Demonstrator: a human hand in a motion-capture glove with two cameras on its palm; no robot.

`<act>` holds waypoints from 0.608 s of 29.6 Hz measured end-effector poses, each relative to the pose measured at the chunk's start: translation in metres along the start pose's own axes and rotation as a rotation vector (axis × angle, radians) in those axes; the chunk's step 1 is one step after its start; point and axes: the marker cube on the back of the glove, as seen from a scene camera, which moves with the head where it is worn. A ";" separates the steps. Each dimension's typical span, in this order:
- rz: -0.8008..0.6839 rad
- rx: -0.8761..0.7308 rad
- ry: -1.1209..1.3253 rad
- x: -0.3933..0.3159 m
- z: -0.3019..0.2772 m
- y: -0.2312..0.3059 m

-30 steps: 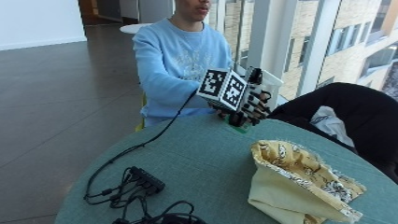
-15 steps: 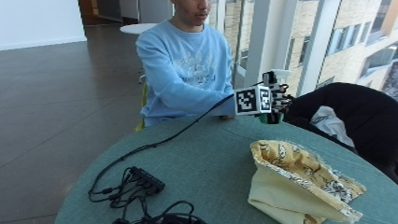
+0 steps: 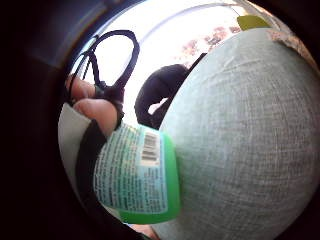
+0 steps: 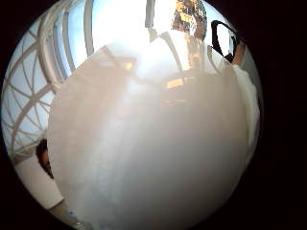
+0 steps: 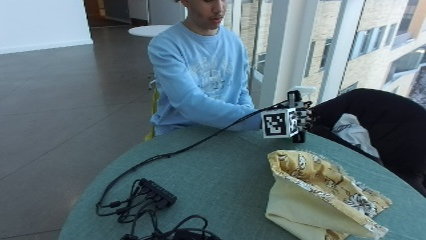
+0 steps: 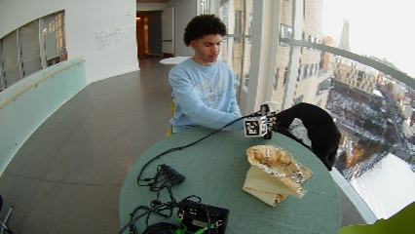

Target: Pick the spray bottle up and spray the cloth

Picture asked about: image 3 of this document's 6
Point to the green bottle with printed label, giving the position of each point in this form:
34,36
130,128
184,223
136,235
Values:
140,173

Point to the red flowering plant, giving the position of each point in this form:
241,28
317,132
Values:
213,40

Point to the yellow-green leaf-shaped object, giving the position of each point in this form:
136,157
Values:
251,22

